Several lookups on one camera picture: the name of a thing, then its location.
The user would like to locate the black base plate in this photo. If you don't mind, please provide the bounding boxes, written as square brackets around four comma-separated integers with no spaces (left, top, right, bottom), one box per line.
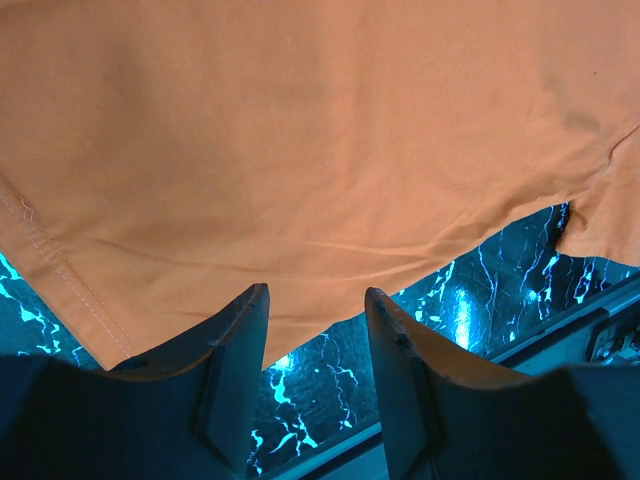
[284,277,639,479]

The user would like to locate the orange t shirt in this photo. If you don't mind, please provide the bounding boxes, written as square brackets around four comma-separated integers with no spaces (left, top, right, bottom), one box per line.
[1,1,639,369]

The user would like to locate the black marble pattern mat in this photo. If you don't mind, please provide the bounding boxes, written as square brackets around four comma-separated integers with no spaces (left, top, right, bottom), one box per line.
[1,205,635,479]

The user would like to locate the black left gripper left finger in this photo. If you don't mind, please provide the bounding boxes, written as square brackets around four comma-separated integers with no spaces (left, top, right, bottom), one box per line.
[1,284,270,479]

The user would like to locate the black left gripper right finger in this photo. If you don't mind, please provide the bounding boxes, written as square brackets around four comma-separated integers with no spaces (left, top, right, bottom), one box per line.
[365,288,639,479]

